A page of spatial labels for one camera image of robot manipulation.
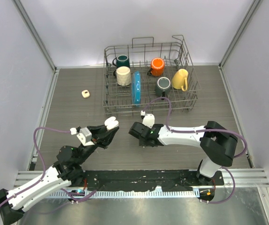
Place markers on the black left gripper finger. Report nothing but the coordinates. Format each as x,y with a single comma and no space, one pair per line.
111,133
98,132

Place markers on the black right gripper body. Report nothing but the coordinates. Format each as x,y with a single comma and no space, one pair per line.
142,142

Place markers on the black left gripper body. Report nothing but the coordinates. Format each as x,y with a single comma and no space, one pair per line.
95,142

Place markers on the white earbud charging case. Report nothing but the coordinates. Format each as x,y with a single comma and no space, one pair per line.
111,123

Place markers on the beige earbud charging case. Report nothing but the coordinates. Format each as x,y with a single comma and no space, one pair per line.
85,93

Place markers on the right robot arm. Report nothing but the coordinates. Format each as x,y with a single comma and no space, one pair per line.
218,143

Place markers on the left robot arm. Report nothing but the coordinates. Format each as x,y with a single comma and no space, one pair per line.
65,172

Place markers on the grey mug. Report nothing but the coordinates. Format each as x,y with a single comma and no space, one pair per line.
162,87

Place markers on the blue plastic plate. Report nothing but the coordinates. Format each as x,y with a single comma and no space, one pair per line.
136,88

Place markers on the cream ribbed mug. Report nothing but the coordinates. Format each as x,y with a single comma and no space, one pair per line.
123,76

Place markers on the yellow mug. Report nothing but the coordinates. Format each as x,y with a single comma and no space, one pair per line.
180,80

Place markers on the orange mug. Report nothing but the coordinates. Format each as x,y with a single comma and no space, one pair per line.
157,67

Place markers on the dark green mug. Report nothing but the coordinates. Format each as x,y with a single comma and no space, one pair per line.
121,61

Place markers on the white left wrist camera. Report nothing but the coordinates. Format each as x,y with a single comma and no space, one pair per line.
83,134

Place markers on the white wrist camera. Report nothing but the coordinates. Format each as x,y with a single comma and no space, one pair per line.
83,134
148,119

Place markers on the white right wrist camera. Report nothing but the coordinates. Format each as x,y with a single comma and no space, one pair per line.
148,119

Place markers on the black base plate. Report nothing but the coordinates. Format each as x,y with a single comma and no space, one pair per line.
144,180

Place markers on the grey wire dish rack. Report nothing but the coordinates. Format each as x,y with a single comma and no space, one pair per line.
118,100

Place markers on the white slotted cable duct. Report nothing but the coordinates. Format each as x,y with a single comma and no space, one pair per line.
157,193

